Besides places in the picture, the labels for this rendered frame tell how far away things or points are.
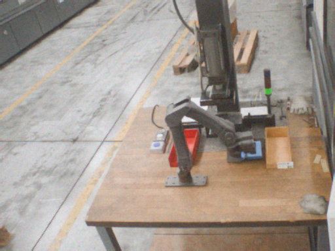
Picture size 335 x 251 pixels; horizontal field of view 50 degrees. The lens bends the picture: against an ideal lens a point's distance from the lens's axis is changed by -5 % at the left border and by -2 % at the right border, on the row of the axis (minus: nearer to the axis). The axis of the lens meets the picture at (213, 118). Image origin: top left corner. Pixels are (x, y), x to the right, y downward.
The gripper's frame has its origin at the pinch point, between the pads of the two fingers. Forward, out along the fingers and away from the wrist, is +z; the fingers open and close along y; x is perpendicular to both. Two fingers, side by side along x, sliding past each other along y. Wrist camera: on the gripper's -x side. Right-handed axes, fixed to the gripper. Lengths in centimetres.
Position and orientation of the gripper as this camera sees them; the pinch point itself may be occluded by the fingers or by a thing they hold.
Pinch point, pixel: (235, 158)
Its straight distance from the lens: 181.9
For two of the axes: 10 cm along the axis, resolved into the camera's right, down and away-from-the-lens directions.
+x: -9.9, 0.3, 1.7
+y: 0.5, -8.9, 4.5
